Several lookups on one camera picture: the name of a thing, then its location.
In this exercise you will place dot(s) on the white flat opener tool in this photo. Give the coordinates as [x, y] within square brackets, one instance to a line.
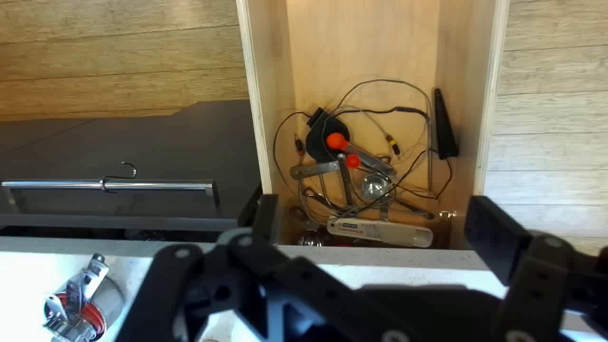
[383, 232]

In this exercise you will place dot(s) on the metal measuring cups red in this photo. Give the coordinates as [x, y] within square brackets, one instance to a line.
[87, 307]

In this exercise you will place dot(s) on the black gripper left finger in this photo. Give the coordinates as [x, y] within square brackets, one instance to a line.
[262, 213]

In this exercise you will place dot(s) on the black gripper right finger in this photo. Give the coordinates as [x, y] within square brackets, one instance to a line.
[495, 236]

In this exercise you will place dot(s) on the dishwasher dark front steel handle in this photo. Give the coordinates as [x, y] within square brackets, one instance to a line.
[193, 170]

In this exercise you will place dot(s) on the wooden drawer dark front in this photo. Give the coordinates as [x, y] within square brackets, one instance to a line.
[374, 65]

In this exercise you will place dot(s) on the orange knob black tool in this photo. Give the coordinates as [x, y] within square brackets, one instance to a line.
[328, 139]

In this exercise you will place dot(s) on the black wedge tool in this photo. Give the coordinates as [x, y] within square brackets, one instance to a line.
[444, 128]

